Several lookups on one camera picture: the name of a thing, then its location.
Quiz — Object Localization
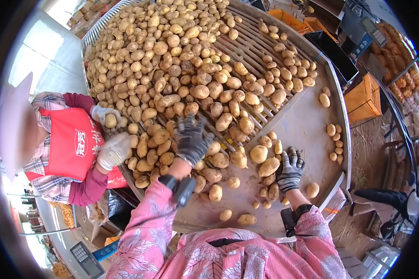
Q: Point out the grey weighing scale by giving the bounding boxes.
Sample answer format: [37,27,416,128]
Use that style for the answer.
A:
[69,239,121,279]
[358,16,388,48]

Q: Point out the black wrist band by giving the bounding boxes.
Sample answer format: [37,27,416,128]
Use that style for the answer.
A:
[280,204,315,238]
[159,174,197,207]

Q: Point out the orange plastic crate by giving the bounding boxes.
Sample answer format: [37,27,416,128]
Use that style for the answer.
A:
[267,8,338,42]
[344,72,383,123]

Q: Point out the cluster of small potatoes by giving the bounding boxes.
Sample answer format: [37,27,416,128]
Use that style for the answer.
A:
[326,123,345,165]

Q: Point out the person's left hand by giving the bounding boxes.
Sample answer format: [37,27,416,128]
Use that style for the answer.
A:
[173,113,216,168]

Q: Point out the person's body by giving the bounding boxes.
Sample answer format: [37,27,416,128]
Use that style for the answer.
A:
[106,227,347,279]

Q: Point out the metal sorting table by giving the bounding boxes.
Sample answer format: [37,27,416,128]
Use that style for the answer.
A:
[81,0,353,242]

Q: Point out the person's right hand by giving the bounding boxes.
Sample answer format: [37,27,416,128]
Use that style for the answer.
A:
[275,146,306,196]

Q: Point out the stack of orange net sacks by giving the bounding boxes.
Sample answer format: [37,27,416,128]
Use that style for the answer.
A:
[370,22,419,113]

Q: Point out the person's left fingers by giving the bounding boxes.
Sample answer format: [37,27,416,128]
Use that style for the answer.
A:
[173,113,208,137]

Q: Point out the black plastic bag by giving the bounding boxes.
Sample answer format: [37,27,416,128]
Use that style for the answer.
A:
[107,188,141,231]

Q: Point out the pile of potatoes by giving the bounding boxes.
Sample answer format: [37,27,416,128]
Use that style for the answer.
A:
[85,0,318,210]

